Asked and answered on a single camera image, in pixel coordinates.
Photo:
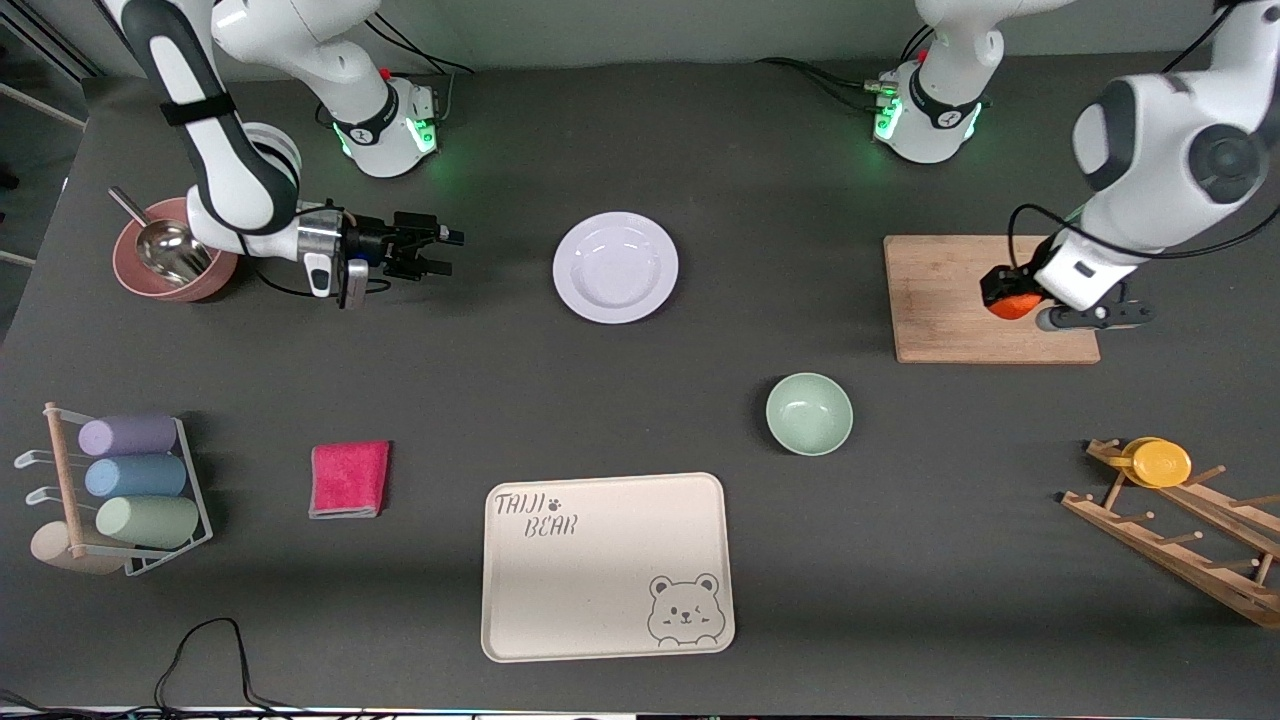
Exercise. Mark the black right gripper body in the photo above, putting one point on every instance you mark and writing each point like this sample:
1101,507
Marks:
381,244

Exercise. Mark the orange fruit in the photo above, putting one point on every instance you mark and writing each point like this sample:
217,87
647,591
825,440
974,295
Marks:
1015,308

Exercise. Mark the metal scoop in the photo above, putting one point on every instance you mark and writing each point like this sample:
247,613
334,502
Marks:
170,250

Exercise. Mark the wooden cutting board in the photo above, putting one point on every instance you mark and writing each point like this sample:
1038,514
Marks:
950,300

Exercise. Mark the yellow cup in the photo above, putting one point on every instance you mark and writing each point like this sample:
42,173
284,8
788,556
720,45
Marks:
1160,463

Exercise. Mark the pink folded cloth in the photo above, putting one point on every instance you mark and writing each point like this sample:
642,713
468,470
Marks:
350,478

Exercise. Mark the green plastic cup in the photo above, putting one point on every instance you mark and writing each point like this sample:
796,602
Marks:
150,522

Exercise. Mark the pink bowl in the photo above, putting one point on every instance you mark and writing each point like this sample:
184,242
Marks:
130,275

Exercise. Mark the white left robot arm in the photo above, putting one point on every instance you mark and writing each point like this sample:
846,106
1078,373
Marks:
1160,140

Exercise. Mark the grey metal frame bar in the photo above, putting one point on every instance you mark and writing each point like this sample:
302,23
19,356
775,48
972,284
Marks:
40,105

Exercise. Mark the purple plastic cup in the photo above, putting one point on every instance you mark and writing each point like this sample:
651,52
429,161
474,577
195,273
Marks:
128,435

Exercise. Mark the beige plastic cup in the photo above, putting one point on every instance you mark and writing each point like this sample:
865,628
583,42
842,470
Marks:
50,548

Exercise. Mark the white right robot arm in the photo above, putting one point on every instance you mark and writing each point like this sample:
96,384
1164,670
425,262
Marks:
230,160

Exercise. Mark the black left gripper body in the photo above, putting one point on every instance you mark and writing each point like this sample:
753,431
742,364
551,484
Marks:
994,286

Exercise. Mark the wooden peg drying rack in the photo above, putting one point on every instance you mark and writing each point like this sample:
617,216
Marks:
1180,550

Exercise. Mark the cream tray with bear print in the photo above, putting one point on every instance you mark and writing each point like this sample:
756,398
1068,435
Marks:
600,580

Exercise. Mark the blue plastic cup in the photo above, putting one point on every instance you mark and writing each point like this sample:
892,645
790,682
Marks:
135,476

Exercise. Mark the white round plate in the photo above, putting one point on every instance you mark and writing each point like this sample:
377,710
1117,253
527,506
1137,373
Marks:
615,268

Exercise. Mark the green bowl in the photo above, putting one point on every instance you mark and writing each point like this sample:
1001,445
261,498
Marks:
809,414

